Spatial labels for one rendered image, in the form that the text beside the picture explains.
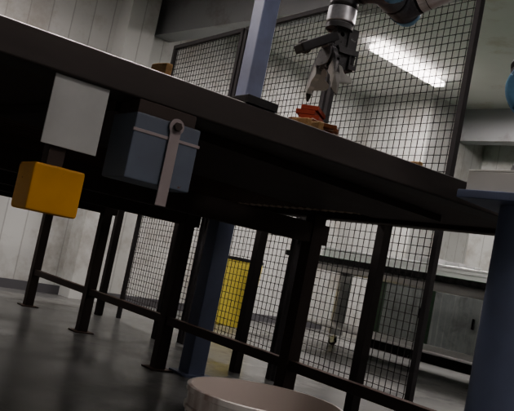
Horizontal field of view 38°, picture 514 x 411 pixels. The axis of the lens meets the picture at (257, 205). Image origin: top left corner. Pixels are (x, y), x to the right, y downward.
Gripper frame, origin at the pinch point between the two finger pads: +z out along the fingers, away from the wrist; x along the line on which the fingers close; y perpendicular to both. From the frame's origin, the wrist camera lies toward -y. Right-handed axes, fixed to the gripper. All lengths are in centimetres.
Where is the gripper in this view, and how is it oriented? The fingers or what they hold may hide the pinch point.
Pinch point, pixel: (318, 98)
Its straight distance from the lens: 192.4
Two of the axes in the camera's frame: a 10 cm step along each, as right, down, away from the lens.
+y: 8.9, 2.1, 4.1
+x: -4.2, -0.1, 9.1
